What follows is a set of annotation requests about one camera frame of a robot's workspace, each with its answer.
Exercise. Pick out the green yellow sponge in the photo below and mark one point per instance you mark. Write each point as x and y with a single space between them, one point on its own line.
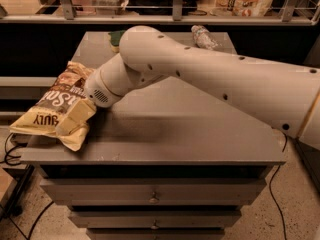
114 38

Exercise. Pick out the grey drawer cabinet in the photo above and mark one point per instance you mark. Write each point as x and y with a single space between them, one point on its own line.
168 130

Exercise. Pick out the brown yellow chip bag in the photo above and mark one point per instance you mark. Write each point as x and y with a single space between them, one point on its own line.
42 118

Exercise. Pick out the grey metal railing shelf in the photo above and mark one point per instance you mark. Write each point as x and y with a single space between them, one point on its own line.
281 12

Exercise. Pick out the bottom grey drawer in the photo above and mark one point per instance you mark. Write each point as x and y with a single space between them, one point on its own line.
148 234

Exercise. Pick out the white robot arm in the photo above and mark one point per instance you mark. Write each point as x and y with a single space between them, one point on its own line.
282 95

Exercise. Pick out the grey drawer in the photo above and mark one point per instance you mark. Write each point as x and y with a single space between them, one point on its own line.
152 192
155 219
148 234

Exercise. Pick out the black bag behind railing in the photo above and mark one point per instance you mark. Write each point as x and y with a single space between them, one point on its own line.
159 7

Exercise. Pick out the cream foam-padded gripper finger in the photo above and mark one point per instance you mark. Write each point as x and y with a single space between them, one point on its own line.
78 114

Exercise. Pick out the clear plastic water bottle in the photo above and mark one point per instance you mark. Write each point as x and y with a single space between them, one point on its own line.
202 38

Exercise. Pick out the middle grey drawer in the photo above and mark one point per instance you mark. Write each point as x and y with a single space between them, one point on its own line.
155 219

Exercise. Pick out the top grey drawer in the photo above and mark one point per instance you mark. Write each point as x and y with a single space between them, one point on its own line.
152 192

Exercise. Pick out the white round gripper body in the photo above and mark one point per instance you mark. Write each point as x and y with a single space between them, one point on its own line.
97 90

